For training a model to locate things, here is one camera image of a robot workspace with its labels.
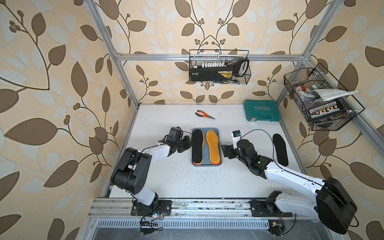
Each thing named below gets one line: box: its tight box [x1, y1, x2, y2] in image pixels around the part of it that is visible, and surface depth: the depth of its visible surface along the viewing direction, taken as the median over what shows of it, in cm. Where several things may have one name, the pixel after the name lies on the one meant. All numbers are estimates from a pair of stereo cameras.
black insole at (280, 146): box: [272, 133, 289, 167], surface depth 98 cm
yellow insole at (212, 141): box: [206, 130, 221, 165], surface depth 96 cm
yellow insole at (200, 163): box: [192, 131, 205, 166], surface depth 90 cm
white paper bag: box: [307, 89, 359, 101], surface depth 64 cm
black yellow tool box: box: [189, 66, 234, 82], surface depth 85 cm
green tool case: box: [243, 99, 281, 122], surface depth 114 cm
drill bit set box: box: [308, 99, 347, 119], surface depth 68 cm
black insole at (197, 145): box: [191, 129, 203, 163], surface depth 93 cm
